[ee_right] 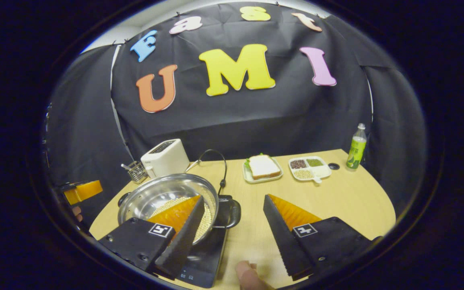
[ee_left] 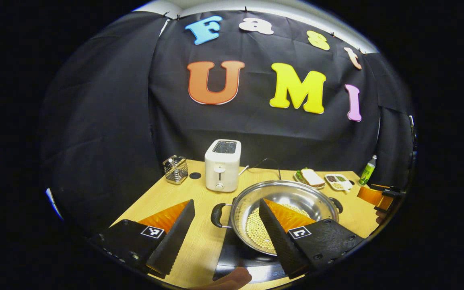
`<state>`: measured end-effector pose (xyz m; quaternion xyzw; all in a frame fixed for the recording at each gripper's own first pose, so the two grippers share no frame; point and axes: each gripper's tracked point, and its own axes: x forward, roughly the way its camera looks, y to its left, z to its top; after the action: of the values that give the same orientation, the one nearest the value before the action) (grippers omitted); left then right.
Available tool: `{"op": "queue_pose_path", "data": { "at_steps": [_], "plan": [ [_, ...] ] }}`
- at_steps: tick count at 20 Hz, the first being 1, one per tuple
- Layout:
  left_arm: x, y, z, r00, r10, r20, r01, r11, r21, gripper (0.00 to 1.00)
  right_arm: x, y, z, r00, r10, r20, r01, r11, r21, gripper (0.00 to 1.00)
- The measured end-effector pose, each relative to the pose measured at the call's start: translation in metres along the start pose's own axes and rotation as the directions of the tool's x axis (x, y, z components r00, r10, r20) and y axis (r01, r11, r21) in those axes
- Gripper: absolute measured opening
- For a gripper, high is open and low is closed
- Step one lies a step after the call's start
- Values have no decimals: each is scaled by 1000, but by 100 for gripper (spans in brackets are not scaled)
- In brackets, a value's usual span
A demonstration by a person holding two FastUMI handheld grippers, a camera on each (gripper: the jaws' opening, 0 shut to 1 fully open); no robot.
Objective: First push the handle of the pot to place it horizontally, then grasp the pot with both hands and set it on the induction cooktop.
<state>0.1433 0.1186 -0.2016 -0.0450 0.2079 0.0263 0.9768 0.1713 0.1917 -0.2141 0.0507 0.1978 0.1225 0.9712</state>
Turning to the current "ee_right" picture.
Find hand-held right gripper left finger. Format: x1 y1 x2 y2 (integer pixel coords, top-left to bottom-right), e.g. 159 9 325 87
98 195 206 280

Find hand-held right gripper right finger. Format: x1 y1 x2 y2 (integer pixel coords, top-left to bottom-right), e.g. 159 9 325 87
262 194 382 282

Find black induction cooktop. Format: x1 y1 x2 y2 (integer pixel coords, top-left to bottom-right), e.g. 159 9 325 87
175 195 237 289

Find pile of soybeans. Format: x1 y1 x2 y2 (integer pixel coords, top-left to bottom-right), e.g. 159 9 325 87
149 196 213 243

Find stainless steel pot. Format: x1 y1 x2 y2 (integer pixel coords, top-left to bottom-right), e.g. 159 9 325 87
117 173 242 247

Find white square plate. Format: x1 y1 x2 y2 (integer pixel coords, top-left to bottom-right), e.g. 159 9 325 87
242 155 284 184

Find white toaster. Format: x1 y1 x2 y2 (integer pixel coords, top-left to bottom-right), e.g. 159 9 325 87
140 139 190 179

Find white divided bean dish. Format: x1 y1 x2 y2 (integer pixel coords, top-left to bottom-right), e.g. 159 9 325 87
288 155 332 184

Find sandwich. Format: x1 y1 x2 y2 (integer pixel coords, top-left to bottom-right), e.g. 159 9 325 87
245 153 282 180

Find green drink bottle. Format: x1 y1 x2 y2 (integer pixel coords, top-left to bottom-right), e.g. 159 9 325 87
346 123 367 170

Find metal wire basket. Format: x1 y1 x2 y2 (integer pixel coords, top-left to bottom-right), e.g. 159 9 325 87
121 161 149 185

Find black power cable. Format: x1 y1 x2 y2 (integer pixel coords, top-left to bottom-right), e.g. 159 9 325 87
189 149 228 196

